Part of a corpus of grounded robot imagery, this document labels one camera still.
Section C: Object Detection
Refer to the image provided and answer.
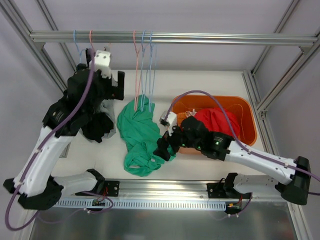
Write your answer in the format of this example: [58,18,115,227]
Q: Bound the green tank top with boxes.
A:
[116,95,165,177]

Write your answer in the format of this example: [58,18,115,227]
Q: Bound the blue wire hanger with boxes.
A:
[148,30,158,112]
[140,30,147,112]
[73,30,86,64]

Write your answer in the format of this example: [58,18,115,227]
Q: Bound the red tank top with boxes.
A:
[194,107,241,137]

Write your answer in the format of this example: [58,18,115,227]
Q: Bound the white tank top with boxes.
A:
[184,109,197,118]

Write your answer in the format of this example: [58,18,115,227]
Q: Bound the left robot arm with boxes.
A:
[3,66,125,211]

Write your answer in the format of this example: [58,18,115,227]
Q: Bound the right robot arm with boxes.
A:
[153,116,311,206]

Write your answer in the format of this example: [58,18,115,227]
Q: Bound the grey tank top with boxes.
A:
[100,99,117,139]

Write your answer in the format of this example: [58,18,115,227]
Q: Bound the black tank top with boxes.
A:
[80,48,114,143]

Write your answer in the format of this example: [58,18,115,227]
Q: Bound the orange plastic bin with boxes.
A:
[172,94,257,146]

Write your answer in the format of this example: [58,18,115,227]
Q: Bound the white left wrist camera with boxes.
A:
[94,50,112,79]

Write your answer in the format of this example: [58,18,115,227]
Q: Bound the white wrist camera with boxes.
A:
[94,50,112,79]
[159,111,178,136]

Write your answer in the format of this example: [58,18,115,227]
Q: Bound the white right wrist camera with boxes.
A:
[159,111,178,136]

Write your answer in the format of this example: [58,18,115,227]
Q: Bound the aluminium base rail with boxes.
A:
[60,179,251,200]

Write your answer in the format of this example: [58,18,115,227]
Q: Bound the white slotted cable duct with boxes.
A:
[54,198,227,211]

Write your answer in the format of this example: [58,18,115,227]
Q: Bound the right aluminium frame post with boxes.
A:
[242,0,320,240]

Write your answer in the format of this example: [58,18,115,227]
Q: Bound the aluminium frame post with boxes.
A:
[242,0,320,240]
[0,0,83,111]

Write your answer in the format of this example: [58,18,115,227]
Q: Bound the aluminium hanging rail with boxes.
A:
[29,30,319,47]

